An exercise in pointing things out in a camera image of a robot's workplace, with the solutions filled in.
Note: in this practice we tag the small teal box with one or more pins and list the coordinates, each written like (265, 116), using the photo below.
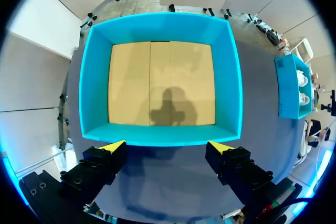
(287, 87)

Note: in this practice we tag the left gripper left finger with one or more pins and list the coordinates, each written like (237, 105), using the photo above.
(105, 161)

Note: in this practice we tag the large open teal box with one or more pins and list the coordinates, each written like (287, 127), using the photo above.
(94, 77)

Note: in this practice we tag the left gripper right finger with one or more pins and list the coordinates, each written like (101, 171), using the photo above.
(233, 163)

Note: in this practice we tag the white shoe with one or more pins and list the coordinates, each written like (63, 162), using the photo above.
(305, 99)
(302, 77)

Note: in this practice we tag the person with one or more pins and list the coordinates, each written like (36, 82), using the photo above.
(314, 127)

